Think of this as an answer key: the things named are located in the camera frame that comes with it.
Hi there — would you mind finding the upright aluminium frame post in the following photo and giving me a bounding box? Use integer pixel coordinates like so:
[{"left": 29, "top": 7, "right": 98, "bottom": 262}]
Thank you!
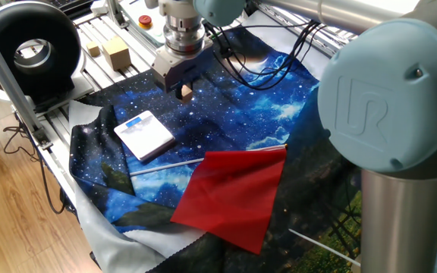
[{"left": 106, "top": 0, "right": 128, "bottom": 30}]

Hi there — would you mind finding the black floor cable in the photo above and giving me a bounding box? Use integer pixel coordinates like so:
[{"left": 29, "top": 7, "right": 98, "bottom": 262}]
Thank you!
[{"left": 2, "top": 113, "right": 68, "bottom": 215}]

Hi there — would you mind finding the red flag on white stick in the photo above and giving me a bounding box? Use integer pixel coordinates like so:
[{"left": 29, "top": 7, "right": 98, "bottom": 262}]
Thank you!
[{"left": 129, "top": 143, "right": 289, "bottom": 256}]

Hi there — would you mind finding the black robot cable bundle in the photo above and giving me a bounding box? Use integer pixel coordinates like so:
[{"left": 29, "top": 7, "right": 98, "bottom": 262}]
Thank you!
[{"left": 203, "top": 20, "right": 325, "bottom": 92}]

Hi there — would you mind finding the grey Schunk gripper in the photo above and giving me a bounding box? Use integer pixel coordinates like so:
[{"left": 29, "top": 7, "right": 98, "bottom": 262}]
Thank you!
[{"left": 150, "top": 37, "right": 214, "bottom": 99}]

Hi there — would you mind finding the slanted aluminium frame post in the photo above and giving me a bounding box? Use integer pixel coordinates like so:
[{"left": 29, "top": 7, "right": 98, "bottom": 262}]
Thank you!
[{"left": 0, "top": 14, "right": 55, "bottom": 151}]

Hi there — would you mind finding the black keyboard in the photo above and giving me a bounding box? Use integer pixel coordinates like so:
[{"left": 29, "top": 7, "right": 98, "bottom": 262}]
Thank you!
[{"left": 47, "top": 0, "right": 93, "bottom": 18}]

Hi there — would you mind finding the white cable tie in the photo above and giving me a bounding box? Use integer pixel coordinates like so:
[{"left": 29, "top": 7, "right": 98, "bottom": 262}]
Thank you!
[{"left": 288, "top": 228, "right": 362, "bottom": 268}]

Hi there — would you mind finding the small wooden cube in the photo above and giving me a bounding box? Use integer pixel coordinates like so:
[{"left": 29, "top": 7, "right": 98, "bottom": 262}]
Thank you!
[
  {"left": 180, "top": 84, "right": 193, "bottom": 105},
  {"left": 86, "top": 41, "right": 102, "bottom": 58}
]

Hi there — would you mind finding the white teach pendant red button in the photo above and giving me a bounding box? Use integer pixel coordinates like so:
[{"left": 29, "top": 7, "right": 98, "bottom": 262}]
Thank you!
[{"left": 118, "top": 0, "right": 168, "bottom": 49}]

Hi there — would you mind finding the small white box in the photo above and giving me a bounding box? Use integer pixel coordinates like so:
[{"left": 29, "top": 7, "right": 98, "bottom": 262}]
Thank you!
[{"left": 90, "top": 0, "right": 109, "bottom": 16}]

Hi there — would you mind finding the large wooden cube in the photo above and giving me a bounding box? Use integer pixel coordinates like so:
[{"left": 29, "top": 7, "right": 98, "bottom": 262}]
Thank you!
[{"left": 101, "top": 36, "right": 133, "bottom": 72}]

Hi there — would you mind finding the silver digital kitchen scale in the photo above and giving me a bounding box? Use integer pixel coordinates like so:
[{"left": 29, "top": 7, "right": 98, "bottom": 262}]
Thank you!
[{"left": 113, "top": 110, "right": 177, "bottom": 163}]

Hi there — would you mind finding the starry night sky cloth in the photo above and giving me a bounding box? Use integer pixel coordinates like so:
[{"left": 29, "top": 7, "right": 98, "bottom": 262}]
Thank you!
[{"left": 68, "top": 11, "right": 363, "bottom": 273}]

